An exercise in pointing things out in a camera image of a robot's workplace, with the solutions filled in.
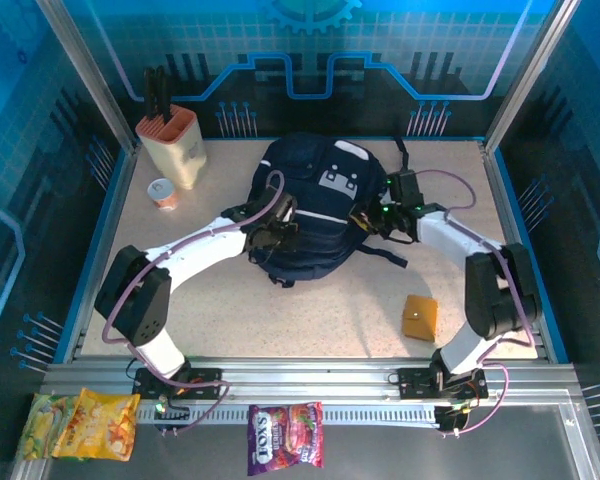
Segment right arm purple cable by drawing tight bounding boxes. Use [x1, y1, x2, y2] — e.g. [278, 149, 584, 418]
[412, 168, 537, 440]

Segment navy blue backpack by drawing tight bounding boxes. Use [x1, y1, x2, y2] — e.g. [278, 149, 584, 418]
[247, 132, 411, 289]

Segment aluminium frame rail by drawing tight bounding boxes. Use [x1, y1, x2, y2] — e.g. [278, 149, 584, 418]
[39, 357, 581, 401]

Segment purple Fox's berries candy bag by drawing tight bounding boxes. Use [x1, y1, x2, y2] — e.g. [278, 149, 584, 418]
[247, 400, 326, 477]

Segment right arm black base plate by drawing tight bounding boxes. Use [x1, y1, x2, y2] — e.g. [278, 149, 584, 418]
[397, 367, 489, 401]

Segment aluminium frame post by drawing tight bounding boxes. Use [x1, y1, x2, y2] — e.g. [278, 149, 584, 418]
[33, 0, 139, 154]
[482, 0, 584, 154]

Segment green yellow snack bag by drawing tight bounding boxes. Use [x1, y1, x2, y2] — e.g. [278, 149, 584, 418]
[15, 393, 81, 462]

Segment white slotted cable duct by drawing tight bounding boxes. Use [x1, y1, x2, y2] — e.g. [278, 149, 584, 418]
[137, 402, 439, 426]

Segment beige knife block pink top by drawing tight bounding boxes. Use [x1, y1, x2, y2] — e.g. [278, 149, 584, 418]
[134, 105, 207, 191]

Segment small tin can pink label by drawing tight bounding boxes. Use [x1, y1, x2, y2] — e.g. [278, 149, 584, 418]
[147, 177, 180, 213]

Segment black handled knife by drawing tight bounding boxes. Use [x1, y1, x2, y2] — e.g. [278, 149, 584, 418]
[152, 65, 164, 121]
[161, 74, 173, 124]
[143, 68, 155, 119]

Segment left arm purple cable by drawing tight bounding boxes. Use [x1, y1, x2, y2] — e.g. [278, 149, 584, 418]
[102, 169, 287, 437]

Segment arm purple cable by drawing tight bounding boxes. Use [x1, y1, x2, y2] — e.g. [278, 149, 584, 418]
[412, 168, 537, 440]
[102, 169, 287, 437]

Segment yellow chips bag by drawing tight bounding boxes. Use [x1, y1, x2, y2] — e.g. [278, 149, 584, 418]
[52, 387, 142, 462]

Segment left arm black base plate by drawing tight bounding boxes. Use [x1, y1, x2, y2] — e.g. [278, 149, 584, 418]
[132, 367, 224, 401]

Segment small black controller board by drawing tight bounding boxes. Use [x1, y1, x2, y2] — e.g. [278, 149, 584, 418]
[152, 397, 192, 437]
[432, 403, 474, 440]

